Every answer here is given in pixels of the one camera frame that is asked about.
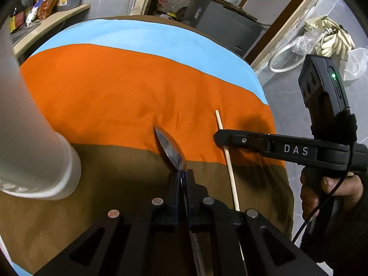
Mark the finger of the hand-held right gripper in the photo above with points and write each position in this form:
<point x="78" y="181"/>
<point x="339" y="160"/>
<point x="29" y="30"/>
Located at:
<point x="244" y="141"/>

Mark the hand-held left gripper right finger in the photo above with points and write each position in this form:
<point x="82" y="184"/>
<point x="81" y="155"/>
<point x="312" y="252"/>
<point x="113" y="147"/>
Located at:
<point x="190" y="184"/>

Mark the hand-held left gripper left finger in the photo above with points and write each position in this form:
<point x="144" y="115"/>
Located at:
<point x="176" y="187"/>

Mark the wooden chopstick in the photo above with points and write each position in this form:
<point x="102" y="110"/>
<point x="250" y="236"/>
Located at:
<point x="230" y="164"/>

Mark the metal spoon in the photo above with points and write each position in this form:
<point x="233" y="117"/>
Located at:
<point x="169" y="146"/>

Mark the white cup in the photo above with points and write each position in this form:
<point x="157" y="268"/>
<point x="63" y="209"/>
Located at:
<point x="28" y="120"/>

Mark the person's right forearm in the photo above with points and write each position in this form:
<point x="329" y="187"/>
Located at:
<point x="336" y="244"/>

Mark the person's right hand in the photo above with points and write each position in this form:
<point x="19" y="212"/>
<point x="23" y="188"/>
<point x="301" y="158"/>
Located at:
<point x="339" y="191"/>

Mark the large clear plastic bag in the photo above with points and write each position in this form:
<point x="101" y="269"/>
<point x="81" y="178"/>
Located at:
<point x="355" y="63"/>

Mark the small clear plastic bag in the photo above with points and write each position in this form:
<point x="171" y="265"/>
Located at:
<point x="303" y="44"/>

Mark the striped cloth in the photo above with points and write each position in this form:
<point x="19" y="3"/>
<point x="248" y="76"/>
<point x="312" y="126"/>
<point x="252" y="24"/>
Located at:
<point x="115" y="92"/>

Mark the grey cabinet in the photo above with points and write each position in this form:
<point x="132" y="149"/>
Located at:
<point x="227" y="24"/>

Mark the pile of plastic bags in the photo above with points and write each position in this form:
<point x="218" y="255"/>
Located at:
<point x="169" y="8"/>

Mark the beige kitchen counter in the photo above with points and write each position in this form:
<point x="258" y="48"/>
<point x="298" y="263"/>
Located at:
<point x="57" y="17"/>

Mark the steel sink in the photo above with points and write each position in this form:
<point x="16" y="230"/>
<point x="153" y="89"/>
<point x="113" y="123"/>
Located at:
<point x="24" y="33"/>

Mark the white blue packet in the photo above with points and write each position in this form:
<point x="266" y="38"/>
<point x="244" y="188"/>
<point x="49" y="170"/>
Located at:
<point x="33" y="11"/>

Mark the wooden door frame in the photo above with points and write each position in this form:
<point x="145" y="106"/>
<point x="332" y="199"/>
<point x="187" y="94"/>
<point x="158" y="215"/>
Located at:
<point x="142" y="0"/>

